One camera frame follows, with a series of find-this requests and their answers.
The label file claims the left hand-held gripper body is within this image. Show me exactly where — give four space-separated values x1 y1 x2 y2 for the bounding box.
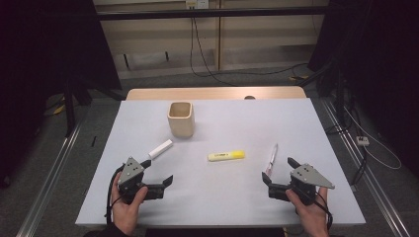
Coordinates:
117 156 165 204

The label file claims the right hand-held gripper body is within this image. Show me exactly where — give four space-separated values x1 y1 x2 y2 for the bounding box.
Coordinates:
268 163 336 206

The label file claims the yellow highlighter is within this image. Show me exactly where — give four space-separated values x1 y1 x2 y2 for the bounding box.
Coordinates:
208 149 246 163

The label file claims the beige square pen holder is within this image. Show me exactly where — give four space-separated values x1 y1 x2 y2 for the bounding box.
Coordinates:
166 101 196 138

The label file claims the person's left hand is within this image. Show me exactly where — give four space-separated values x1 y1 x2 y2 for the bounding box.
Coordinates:
110 181 149 236

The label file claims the person's right hand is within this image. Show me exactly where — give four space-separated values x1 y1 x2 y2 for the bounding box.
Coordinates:
285 187 331 237

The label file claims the white table mat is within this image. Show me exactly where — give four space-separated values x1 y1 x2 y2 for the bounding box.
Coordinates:
74 98 367 229

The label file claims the black stand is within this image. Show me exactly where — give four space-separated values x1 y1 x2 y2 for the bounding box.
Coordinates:
308 58 358 130
61 74 124 138

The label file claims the wooden table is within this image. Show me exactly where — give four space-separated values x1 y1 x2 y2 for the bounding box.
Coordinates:
126 86 307 101

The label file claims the black curtain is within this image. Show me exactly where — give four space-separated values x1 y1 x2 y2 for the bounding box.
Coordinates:
307 0 419 170
0 0 122 190

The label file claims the black horizontal bar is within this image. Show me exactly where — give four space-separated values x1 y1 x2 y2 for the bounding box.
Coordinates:
97 5 330 22

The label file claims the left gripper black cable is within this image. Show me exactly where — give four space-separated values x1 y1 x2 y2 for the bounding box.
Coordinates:
104 164 126 227

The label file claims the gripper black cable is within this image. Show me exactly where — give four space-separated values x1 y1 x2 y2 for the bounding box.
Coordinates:
104 164 126 227
309 190 334 231

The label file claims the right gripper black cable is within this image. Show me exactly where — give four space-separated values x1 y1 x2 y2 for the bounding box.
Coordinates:
309 190 334 231

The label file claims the black floor cable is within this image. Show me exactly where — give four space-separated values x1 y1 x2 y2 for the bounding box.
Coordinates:
350 144 369 186

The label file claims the metal floor rail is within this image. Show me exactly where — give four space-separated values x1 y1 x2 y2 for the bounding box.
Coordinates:
15 121 84 237
320 98 412 237

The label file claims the white floor cable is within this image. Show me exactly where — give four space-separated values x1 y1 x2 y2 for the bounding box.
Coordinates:
344 107 403 171

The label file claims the black hanging cable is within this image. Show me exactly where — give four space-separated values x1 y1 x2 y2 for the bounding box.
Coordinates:
193 19 300 77
189 17 239 88

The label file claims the white wall socket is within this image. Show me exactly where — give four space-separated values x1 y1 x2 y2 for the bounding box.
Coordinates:
185 0 210 10

